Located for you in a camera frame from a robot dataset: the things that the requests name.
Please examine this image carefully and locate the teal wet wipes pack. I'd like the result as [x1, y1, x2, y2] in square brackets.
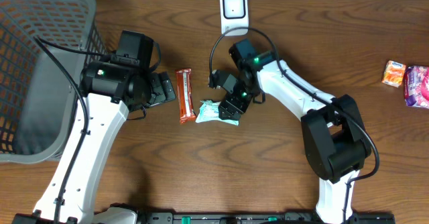
[196, 100, 239, 126]

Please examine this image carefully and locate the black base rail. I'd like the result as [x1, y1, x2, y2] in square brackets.
[93, 211, 396, 224]

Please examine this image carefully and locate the purple noodle packet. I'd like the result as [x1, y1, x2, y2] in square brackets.
[404, 66, 428, 109]

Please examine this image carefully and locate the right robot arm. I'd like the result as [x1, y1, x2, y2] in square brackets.
[209, 39, 373, 223]

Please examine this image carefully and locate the white barcode scanner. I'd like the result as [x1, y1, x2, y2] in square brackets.
[219, 0, 249, 36]

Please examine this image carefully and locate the orange snack bar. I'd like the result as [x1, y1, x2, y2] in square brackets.
[176, 68, 196, 124]

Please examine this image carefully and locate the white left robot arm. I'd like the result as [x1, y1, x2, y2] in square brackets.
[13, 61, 176, 223]

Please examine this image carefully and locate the small orange tissue pack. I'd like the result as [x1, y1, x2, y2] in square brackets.
[381, 60, 406, 87]

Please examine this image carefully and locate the grey plastic basket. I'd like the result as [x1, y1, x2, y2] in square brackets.
[1, 0, 106, 164]

